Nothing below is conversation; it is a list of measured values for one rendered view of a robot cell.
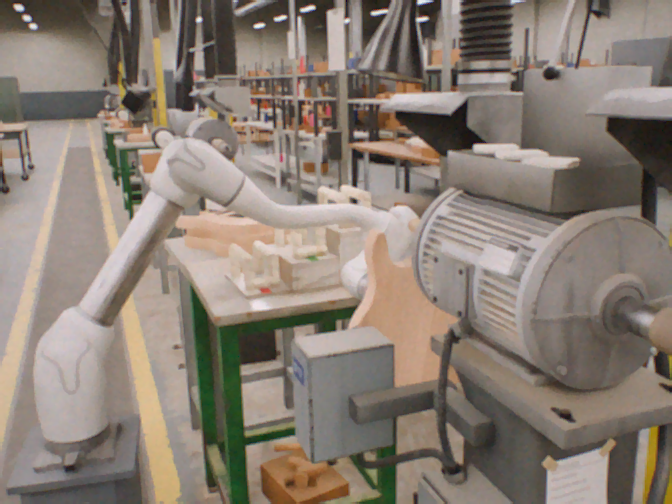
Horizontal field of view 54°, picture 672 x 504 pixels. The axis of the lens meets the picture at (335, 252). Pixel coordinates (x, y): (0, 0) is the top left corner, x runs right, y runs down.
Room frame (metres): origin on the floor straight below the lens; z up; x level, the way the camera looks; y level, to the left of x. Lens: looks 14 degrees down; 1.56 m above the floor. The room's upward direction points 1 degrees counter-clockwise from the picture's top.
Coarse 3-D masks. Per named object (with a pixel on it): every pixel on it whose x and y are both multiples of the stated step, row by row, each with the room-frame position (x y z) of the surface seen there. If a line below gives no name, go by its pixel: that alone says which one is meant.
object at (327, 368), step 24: (312, 336) 1.10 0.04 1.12; (336, 336) 1.10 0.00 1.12; (360, 336) 1.09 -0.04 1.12; (384, 336) 1.09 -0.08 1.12; (312, 360) 1.01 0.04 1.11; (336, 360) 1.02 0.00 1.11; (360, 360) 1.04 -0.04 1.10; (384, 360) 1.05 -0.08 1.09; (312, 384) 1.01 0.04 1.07; (336, 384) 1.02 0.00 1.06; (360, 384) 1.04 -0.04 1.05; (384, 384) 1.05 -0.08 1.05; (312, 408) 1.01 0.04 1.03; (336, 408) 1.02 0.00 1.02; (312, 432) 1.01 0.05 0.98; (336, 432) 1.02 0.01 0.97; (360, 432) 1.04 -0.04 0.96; (384, 432) 1.05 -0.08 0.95; (312, 456) 1.01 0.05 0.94; (336, 456) 1.02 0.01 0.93; (360, 456) 1.09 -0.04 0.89; (408, 456) 1.00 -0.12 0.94; (432, 456) 0.97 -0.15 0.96
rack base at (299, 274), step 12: (276, 252) 2.09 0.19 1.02; (288, 252) 2.08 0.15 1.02; (288, 264) 1.97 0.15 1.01; (300, 264) 1.96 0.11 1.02; (312, 264) 1.97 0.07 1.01; (324, 264) 1.99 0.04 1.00; (336, 264) 2.00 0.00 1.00; (288, 276) 1.97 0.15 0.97; (300, 276) 1.96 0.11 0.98; (312, 276) 1.97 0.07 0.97; (324, 276) 1.99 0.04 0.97; (336, 276) 2.00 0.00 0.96; (300, 288) 1.96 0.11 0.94; (312, 288) 1.97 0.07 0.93
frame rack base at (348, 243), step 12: (312, 228) 2.21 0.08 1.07; (336, 228) 2.07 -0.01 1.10; (348, 228) 2.06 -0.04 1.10; (312, 240) 2.22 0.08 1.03; (336, 240) 2.02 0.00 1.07; (348, 240) 2.02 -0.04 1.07; (360, 240) 2.04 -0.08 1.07; (336, 252) 2.03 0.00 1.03; (348, 252) 2.02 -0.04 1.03; (360, 252) 2.04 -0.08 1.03
